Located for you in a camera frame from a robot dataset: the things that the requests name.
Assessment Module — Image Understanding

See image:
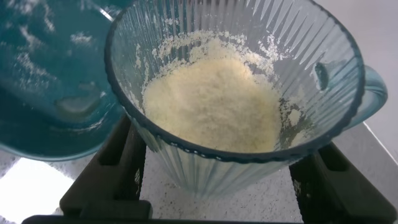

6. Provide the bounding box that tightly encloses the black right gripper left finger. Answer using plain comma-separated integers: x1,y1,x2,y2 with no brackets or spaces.
59,114,154,219

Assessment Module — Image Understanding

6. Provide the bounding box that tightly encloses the teal plastic tray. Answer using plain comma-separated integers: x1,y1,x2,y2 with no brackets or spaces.
0,0,135,162

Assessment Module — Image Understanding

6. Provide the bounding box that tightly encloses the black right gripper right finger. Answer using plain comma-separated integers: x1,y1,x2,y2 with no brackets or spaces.
289,142,398,223

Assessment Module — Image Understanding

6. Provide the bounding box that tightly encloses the white powder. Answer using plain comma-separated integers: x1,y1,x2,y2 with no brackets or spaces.
141,30,312,154

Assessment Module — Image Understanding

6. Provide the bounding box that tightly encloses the clear ribbed cup with handle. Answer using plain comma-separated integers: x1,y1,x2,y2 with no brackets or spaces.
104,0,389,198

